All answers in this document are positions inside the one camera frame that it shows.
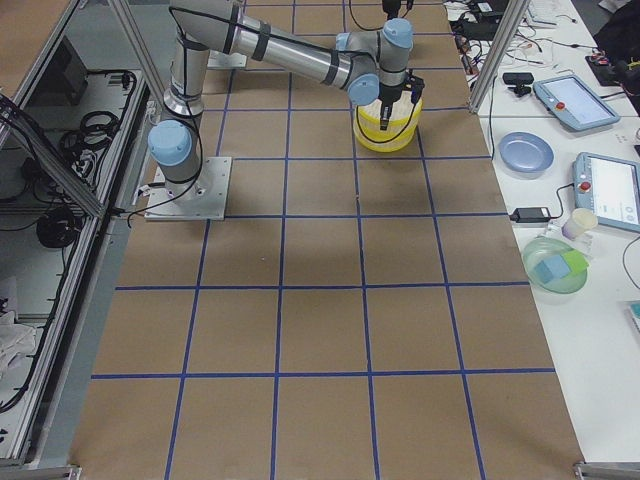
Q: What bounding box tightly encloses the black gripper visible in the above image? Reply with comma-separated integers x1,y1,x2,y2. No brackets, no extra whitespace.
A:
378,69,425,131

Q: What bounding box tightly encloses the yellow steamer basket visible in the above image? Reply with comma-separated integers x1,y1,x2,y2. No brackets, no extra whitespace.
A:
353,97,424,136
353,123,416,153

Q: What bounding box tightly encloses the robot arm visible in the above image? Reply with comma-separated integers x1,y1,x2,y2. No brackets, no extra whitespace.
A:
163,1,424,128

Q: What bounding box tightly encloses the black webcam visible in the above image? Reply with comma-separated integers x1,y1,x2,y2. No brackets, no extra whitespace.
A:
502,72,534,98

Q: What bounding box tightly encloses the blue plate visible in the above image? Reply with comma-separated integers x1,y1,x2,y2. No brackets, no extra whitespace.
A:
498,131,554,180

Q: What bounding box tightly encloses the black power brick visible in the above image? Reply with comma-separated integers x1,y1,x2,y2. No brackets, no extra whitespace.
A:
509,207,552,224

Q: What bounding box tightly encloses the teach pendant far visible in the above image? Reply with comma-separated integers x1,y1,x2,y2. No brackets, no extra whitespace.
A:
532,75,620,131

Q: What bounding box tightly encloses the teach pendant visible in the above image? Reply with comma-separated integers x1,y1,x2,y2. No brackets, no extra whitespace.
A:
532,75,620,131
572,152,639,233

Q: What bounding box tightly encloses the paper cup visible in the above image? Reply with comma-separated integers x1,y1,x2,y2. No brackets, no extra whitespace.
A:
561,208,598,240

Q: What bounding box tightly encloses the blue foam cube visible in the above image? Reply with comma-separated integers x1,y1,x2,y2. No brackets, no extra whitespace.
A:
534,255,569,284

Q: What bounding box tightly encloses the clear green bowl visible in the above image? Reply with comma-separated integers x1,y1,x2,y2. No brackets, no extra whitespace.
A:
522,237,589,294

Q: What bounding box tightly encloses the teach pendant near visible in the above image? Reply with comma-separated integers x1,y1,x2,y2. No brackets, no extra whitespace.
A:
572,152,639,233

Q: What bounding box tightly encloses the green foam cube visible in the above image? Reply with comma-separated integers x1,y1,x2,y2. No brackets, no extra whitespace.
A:
561,249,589,276

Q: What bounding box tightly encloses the aluminium frame post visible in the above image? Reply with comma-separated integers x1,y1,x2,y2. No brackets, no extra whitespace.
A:
468,0,530,114

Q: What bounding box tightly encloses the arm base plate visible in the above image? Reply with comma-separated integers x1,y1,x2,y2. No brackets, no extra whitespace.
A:
207,50,247,70
144,157,232,221

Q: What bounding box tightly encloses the aluminium side frame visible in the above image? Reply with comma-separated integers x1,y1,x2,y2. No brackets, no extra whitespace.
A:
1,1,173,478

